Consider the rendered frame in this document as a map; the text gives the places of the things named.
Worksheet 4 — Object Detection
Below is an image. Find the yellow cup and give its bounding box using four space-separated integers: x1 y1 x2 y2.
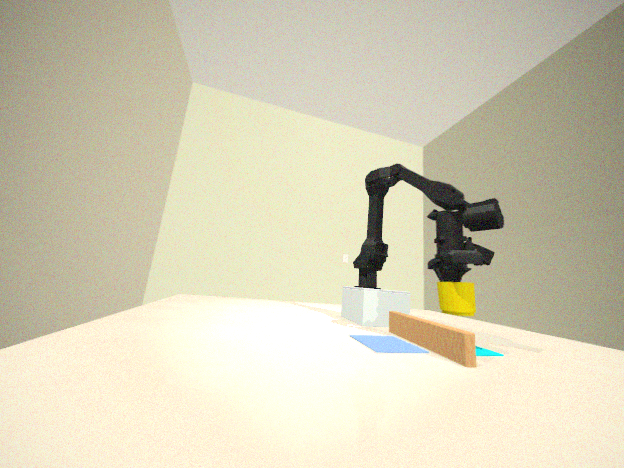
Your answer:
437 282 476 316

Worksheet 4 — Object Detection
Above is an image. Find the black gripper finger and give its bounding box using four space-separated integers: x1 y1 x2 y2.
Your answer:
433 268 444 282
438 266 472 282

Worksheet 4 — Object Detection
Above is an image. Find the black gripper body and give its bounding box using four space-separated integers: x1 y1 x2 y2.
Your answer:
427 231 483 269

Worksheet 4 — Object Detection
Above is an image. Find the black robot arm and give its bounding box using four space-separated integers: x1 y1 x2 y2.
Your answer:
353 164 504 289

